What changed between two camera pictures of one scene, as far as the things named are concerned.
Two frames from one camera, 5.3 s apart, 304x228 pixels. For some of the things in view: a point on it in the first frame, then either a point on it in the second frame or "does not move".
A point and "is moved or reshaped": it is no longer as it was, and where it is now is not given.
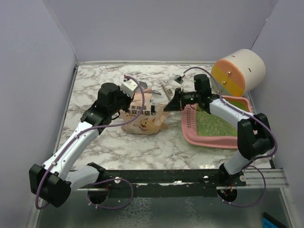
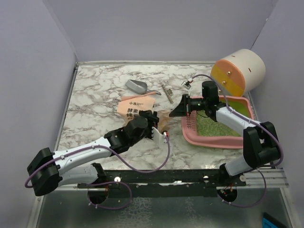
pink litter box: (201, 128) does not move
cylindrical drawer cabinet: (239, 74) does not move
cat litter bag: (146, 115) is moved or reshaped
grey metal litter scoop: (142, 86) does not move
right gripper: (174, 105) → (183, 109)
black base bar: (162, 183) does not move
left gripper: (129, 100) → (152, 121)
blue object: (269, 222) does not move
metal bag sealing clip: (168, 92) does not move
